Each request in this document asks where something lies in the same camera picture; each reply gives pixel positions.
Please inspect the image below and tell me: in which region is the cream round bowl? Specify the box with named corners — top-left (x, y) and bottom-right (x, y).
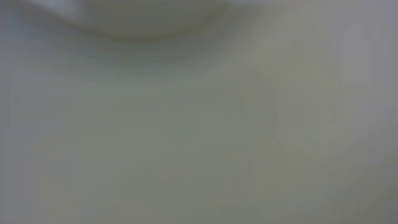
top-left (1, 1), bottom-right (397, 223)

